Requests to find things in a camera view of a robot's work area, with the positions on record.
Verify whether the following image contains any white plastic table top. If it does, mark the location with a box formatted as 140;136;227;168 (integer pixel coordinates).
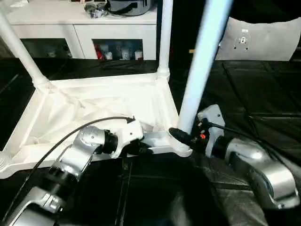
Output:
0;72;194;180

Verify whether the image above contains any black work mat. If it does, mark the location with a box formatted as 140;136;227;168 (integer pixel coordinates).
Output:
0;56;301;226

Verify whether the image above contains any cluster of small bottles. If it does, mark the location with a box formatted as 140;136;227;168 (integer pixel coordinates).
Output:
93;41;144;61

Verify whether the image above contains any black cabinet with yellow label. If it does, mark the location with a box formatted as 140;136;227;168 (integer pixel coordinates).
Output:
157;0;232;64

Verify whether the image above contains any white cushion with badge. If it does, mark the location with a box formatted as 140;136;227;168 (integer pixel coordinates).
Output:
218;16;301;63

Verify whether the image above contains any grey bag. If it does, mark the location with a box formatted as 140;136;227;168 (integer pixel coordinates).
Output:
106;0;158;17

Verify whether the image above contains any white cabinet with glass doors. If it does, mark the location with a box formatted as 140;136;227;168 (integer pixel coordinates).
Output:
0;0;158;61

